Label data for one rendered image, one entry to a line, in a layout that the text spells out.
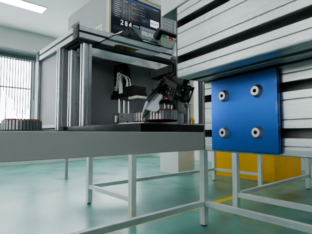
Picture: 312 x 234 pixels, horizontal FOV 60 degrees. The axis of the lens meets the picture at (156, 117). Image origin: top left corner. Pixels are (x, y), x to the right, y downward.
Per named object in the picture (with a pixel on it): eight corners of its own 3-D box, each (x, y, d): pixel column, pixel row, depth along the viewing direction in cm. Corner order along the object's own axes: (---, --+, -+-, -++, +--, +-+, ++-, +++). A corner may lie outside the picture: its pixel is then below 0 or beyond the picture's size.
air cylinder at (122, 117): (135, 126, 108) (135, 113, 108) (119, 126, 103) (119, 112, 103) (127, 127, 111) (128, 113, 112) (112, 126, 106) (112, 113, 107)
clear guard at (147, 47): (197, 56, 92) (197, 39, 92) (141, 40, 76) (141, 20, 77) (139, 73, 116) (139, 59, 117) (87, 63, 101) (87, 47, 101)
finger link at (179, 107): (184, 126, 88) (180, 103, 82) (173, 118, 92) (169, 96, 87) (191, 122, 89) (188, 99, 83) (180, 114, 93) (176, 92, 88)
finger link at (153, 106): (144, 120, 77) (166, 96, 78) (134, 111, 82) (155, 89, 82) (150, 125, 79) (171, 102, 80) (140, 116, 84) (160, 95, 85)
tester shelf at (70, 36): (205, 68, 136) (205, 59, 136) (78, 36, 91) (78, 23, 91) (149, 81, 169) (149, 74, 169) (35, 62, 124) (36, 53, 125)
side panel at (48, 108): (65, 132, 103) (67, 49, 105) (57, 132, 101) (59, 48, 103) (41, 133, 124) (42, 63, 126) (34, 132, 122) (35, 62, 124)
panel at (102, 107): (183, 128, 144) (182, 73, 146) (61, 126, 101) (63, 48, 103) (181, 128, 145) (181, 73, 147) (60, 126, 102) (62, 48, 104)
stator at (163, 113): (185, 121, 83) (185, 109, 84) (152, 120, 79) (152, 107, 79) (169, 122, 94) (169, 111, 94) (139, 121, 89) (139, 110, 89)
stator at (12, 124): (-9, 131, 79) (-9, 118, 79) (21, 131, 89) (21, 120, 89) (22, 131, 75) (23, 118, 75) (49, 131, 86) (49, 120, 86)
